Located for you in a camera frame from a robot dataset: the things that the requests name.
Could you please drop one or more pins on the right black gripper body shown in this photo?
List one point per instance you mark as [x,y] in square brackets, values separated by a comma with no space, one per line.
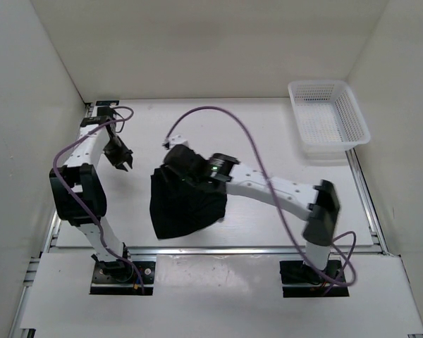
[189,179]

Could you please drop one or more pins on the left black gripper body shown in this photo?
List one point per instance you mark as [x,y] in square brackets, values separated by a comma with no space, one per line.
[118,153]

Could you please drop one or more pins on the black shorts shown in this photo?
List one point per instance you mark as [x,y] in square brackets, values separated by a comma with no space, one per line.
[178,209]

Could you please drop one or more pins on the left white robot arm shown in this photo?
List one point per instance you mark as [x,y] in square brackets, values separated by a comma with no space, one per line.
[79,196]

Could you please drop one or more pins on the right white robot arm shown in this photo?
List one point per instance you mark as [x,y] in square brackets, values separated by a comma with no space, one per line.
[317,205]

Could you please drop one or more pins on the white perforated plastic basket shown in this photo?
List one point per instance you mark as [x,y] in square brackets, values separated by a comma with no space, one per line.
[327,115]

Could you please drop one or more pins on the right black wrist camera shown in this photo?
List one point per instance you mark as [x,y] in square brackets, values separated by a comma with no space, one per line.
[182,160]

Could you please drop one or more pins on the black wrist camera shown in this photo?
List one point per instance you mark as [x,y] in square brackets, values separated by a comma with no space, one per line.
[182,160]
[106,111]

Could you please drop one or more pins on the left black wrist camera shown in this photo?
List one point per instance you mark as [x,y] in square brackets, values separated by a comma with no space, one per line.
[106,111]

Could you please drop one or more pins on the black corner bracket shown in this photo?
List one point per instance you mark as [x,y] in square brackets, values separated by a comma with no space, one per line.
[107,103]

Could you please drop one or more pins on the aluminium front rail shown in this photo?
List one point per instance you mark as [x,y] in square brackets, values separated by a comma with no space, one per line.
[222,250]

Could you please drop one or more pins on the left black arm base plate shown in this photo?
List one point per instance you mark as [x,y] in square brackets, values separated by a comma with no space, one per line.
[119,278]

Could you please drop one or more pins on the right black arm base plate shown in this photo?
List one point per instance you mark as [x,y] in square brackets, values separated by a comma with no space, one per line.
[299,281]

